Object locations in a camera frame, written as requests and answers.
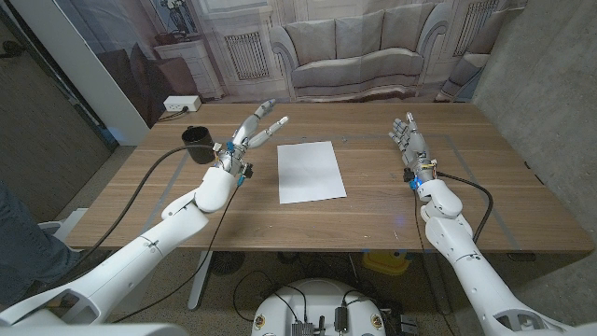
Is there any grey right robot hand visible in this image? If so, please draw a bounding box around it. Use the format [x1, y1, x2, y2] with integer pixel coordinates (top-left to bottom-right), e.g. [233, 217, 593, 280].
[388, 111, 438, 182]

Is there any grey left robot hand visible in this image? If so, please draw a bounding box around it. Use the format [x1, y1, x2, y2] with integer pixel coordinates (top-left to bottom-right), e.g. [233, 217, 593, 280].
[213, 98, 290, 182]

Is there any white paper sheet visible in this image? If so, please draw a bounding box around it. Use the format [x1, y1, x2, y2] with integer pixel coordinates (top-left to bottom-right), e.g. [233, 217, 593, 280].
[276, 141, 348, 205]

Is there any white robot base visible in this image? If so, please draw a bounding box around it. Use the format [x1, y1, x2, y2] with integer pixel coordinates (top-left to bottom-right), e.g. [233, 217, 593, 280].
[250, 278, 387, 336]

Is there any black cup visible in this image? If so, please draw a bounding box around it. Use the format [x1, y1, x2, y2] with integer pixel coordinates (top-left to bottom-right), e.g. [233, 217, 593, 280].
[181, 125, 218, 165]

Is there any white power strip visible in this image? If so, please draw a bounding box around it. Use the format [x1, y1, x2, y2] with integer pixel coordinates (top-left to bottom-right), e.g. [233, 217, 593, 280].
[162, 95, 202, 113]

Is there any black round floor fan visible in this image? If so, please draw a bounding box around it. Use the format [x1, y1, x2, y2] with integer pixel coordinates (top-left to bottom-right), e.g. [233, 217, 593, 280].
[209, 250, 246, 276]

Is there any yellow object under table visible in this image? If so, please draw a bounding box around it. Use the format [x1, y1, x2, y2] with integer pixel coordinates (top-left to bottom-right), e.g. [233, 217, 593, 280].
[362, 250, 411, 276]

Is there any printed living room backdrop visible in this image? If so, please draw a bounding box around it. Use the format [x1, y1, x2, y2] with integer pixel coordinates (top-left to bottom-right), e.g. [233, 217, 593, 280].
[53, 0, 528, 130]

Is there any metal table leg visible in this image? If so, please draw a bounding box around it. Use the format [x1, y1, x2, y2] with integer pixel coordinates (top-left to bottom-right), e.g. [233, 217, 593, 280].
[187, 250, 214, 312]
[422, 251, 451, 316]

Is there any white robot torso edge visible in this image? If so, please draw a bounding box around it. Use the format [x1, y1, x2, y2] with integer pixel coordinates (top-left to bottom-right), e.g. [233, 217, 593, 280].
[0, 323, 187, 336]

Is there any person in blue jeans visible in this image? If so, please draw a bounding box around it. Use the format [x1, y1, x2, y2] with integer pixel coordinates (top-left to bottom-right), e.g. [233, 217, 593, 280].
[0, 180, 116, 308]

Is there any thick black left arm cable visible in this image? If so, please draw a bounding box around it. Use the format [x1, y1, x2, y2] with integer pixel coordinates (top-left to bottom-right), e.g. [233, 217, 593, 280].
[60, 143, 220, 281]

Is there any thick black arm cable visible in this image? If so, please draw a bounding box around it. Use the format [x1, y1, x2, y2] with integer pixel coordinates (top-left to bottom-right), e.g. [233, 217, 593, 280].
[435, 170, 494, 245]
[60, 143, 220, 281]

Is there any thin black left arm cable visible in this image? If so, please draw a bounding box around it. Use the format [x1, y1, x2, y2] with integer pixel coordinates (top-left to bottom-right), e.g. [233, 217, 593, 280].
[111, 179, 243, 324]

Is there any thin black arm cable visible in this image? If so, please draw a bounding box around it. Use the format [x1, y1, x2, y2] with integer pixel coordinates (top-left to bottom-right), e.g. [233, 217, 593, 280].
[412, 186, 458, 336]
[111, 179, 243, 324]

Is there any black power strip cable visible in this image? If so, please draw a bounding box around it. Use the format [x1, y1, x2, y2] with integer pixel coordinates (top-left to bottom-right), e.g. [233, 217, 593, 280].
[156, 105, 190, 123]

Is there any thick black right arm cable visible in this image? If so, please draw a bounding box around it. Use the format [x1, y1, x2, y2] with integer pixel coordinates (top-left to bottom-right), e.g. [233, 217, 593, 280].
[435, 170, 494, 245]

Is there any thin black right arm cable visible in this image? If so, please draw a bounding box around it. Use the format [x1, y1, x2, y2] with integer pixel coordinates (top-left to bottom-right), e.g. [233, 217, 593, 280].
[412, 186, 458, 336]

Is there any black floor cable loop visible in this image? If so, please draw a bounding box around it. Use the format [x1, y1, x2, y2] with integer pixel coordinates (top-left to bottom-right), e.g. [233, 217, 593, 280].
[231, 269, 309, 324]

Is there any white wall column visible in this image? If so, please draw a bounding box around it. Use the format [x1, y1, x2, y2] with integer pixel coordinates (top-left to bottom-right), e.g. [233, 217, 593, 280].
[8, 0, 150, 147]

